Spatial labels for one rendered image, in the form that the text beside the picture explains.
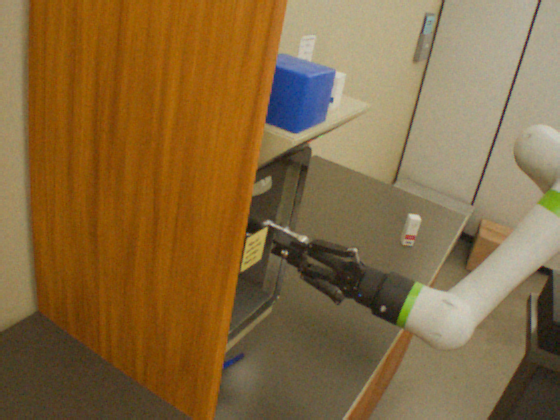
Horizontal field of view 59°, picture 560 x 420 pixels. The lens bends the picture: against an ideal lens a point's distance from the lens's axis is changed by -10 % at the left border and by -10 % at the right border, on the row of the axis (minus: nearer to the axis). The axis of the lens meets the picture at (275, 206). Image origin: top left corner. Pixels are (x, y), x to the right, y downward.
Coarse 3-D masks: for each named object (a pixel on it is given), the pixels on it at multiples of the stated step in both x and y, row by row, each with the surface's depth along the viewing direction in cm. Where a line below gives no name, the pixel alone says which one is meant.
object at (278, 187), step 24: (264, 168) 95; (288, 168) 104; (264, 192) 99; (288, 192) 108; (264, 216) 103; (288, 216) 113; (240, 264) 102; (264, 264) 112; (240, 288) 106; (264, 288) 117; (240, 312) 111
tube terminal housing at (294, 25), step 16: (288, 0) 82; (304, 0) 86; (320, 0) 91; (336, 0) 97; (288, 16) 84; (304, 16) 88; (320, 16) 94; (288, 32) 86; (304, 32) 91; (320, 32) 96; (288, 48) 88; (320, 48) 99; (320, 64) 102; (256, 320) 125; (240, 336) 120
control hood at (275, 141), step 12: (336, 108) 94; (348, 108) 96; (360, 108) 97; (336, 120) 88; (348, 120) 94; (264, 132) 78; (276, 132) 77; (288, 132) 78; (312, 132) 81; (324, 132) 90; (264, 144) 79; (276, 144) 78; (288, 144) 77; (264, 156) 79; (276, 156) 79
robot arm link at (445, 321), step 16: (416, 288) 96; (416, 304) 94; (432, 304) 93; (448, 304) 93; (464, 304) 93; (400, 320) 96; (416, 320) 94; (432, 320) 92; (448, 320) 91; (464, 320) 91; (432, 336) 93; (448, 336) 91; (464, 336) 91
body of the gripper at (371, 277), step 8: (344, 264) 103; (352, 264) 102; (352, 272) 102; (360, 272) 101; (368, 272) 100; (376, 272) 100; (384, 272) 101; (344, 280) 103; (352, 280) 102; (360, 280) 100; (368, 280) 99; (376, 280) 99; (352, 288) 103; (360, 288) 99; (368, 288) 99; (376, 288) 98; (344, 296) 105; (352, 296) 104; (360, 296) 100; (368, 296) 99; (360, 304) 102; (368, 304) 99
